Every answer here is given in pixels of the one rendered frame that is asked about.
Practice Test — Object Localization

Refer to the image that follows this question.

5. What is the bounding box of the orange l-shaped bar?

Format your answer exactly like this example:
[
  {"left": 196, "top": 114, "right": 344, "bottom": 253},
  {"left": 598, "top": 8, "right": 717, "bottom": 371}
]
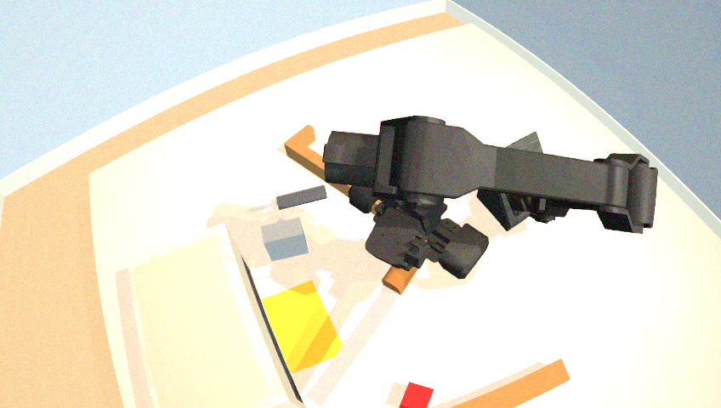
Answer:
[{"left": 284, "top": 124, "right": 381, "bottom": 215}]

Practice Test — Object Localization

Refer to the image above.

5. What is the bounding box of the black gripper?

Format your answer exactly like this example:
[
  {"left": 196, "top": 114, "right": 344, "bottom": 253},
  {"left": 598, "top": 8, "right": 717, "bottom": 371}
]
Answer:
[{"left": 349, "top": 185, "right": 489, "bottom": 280}]

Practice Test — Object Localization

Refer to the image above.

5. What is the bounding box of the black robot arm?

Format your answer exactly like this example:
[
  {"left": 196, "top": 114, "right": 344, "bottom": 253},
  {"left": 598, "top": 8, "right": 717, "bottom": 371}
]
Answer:
[{"left": 322, "top": 116, "right": 658, "bottom": 272}]

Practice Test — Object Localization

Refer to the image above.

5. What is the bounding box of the black-handled tool with grey metal rod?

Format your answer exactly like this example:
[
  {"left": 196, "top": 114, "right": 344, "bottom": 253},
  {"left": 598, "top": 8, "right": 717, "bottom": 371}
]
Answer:
[{"left": 249, "top": 184, "right": 327, "bottom": 212}]

